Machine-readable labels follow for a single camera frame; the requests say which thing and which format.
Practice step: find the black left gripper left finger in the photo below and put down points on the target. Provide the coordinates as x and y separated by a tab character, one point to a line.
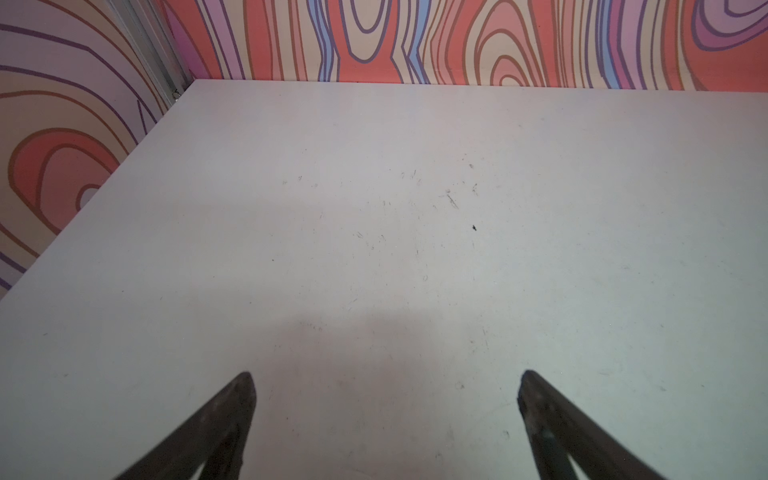
209	444

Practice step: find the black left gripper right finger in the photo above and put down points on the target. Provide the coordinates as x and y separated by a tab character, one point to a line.
562	436

